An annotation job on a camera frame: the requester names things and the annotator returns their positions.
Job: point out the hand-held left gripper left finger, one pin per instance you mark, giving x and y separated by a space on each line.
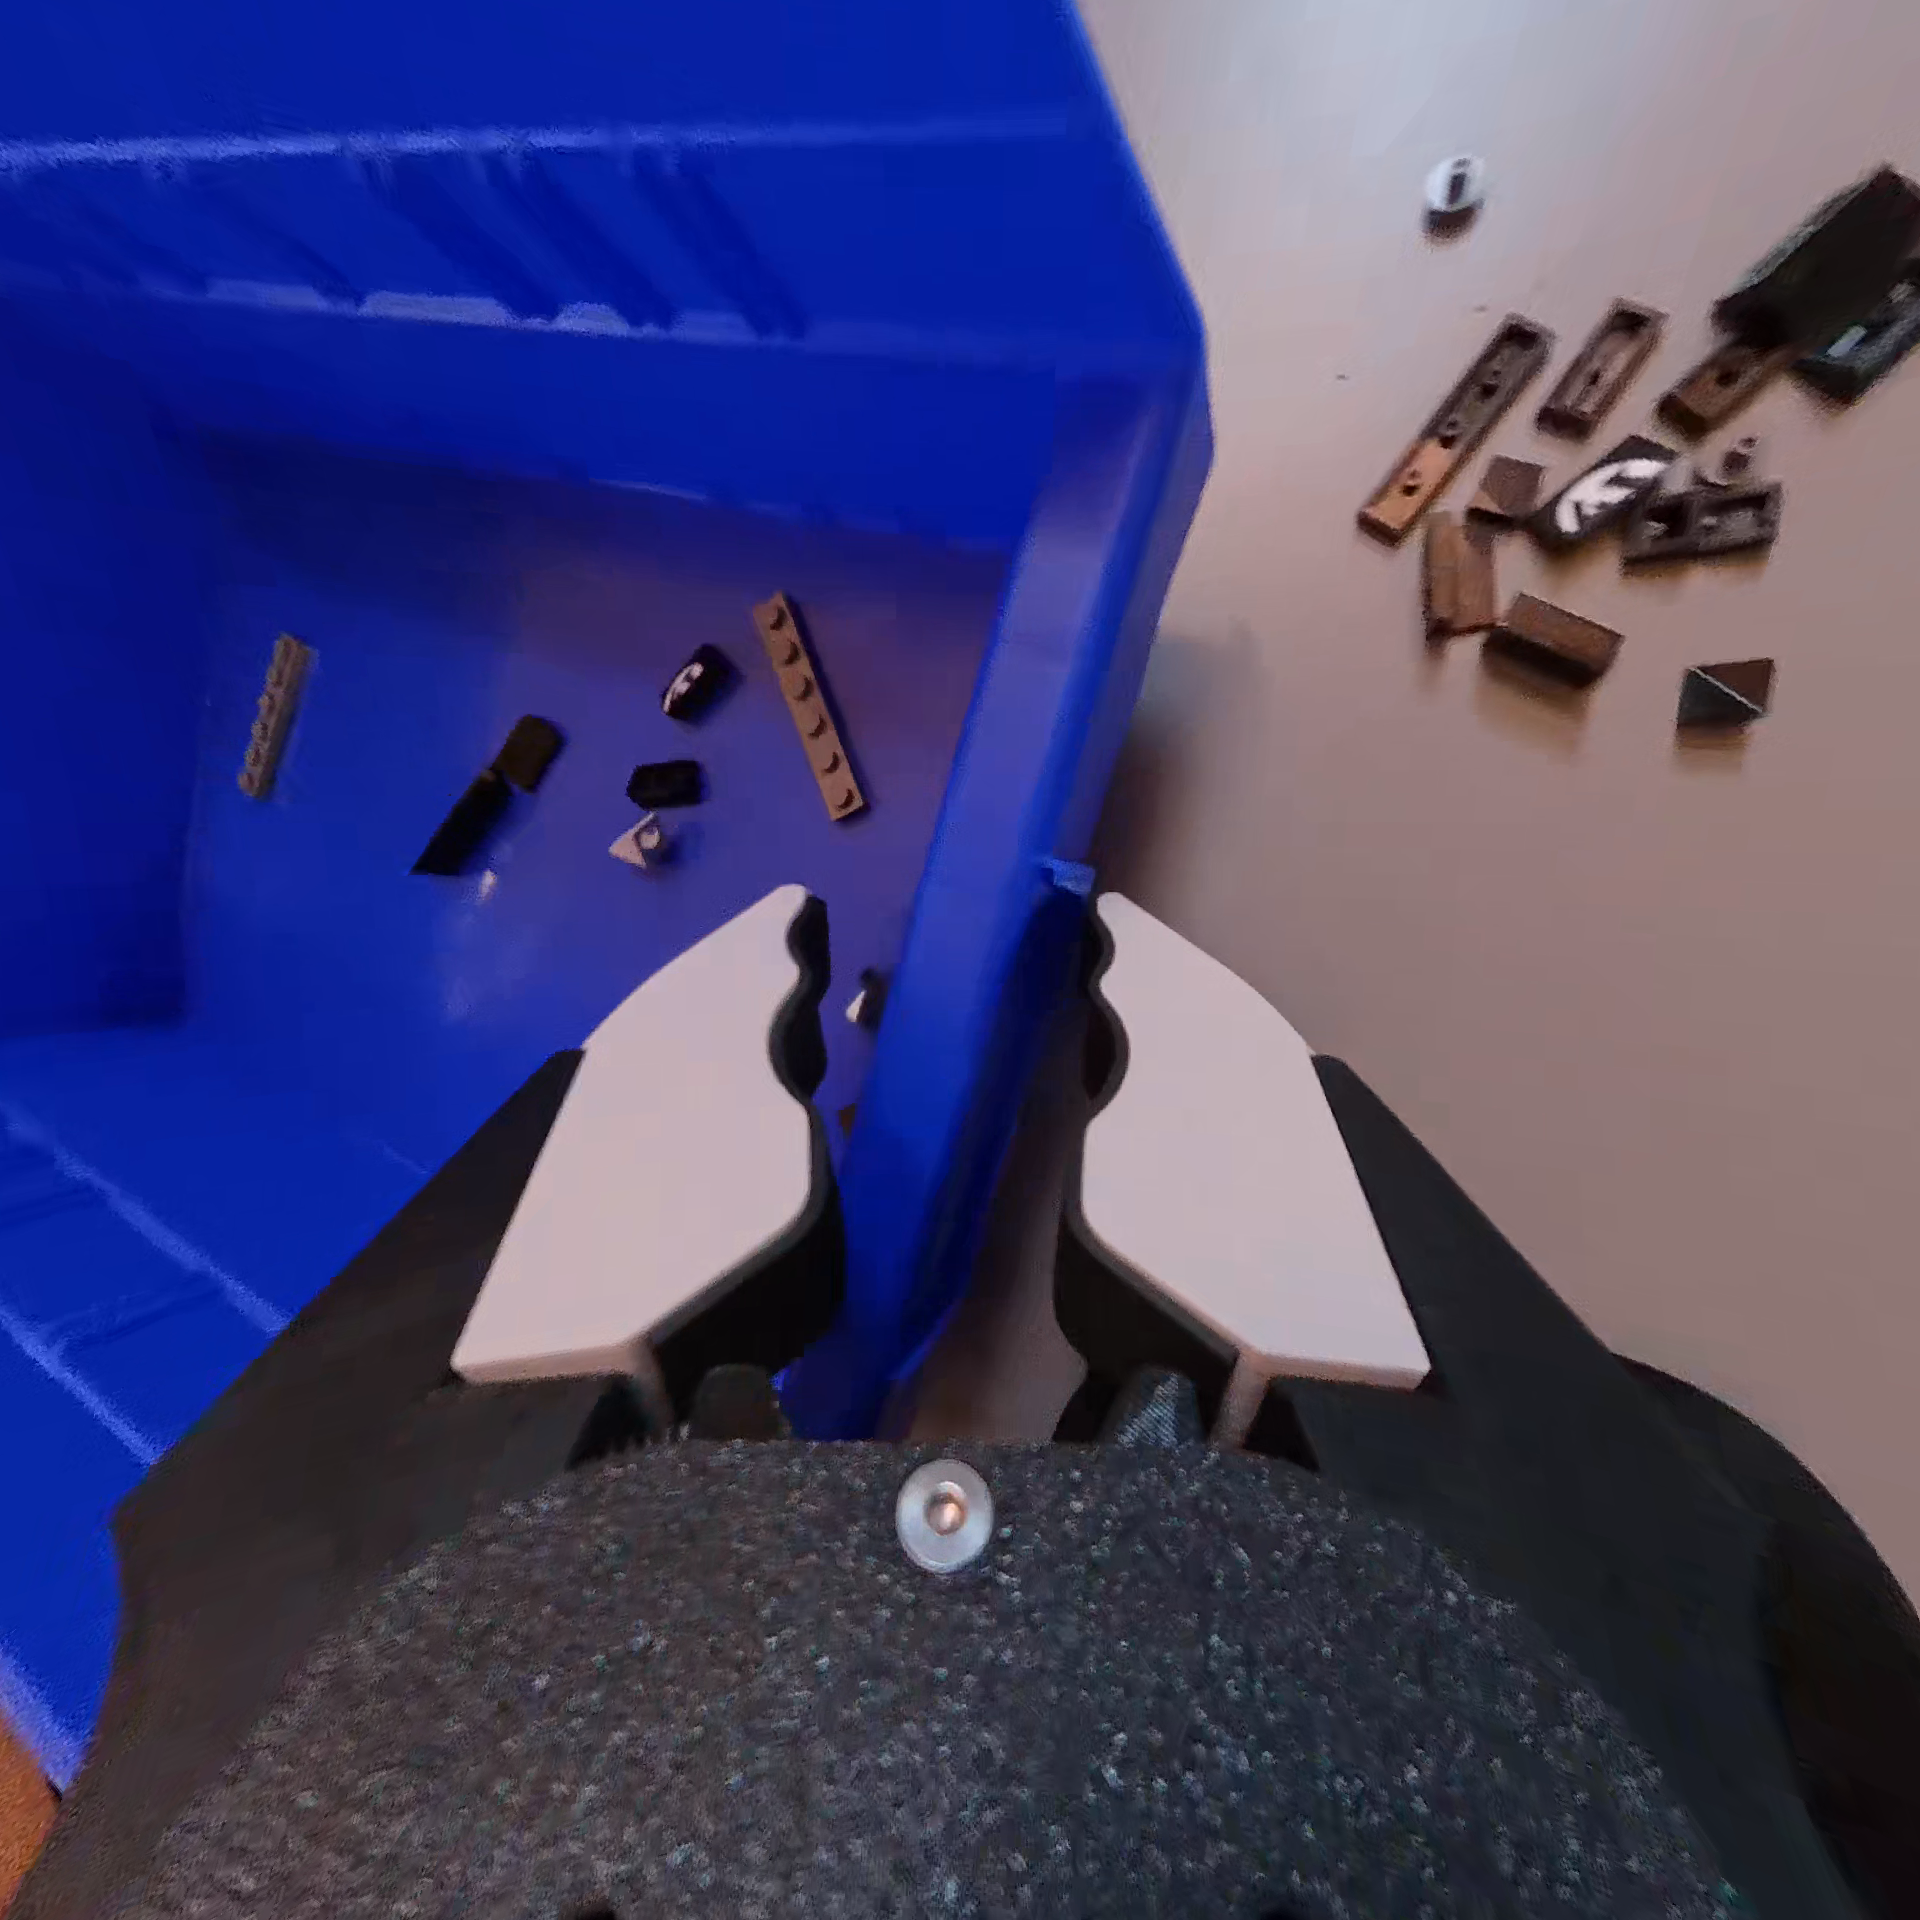
646 1201

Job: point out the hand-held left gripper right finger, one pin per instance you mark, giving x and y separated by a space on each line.
1247 1201

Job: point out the small lego bricks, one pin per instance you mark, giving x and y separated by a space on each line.
813 706

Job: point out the pile of lego pieces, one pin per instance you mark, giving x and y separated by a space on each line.
1562 637

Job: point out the blue plastic bin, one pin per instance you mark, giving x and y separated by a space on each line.
602 271

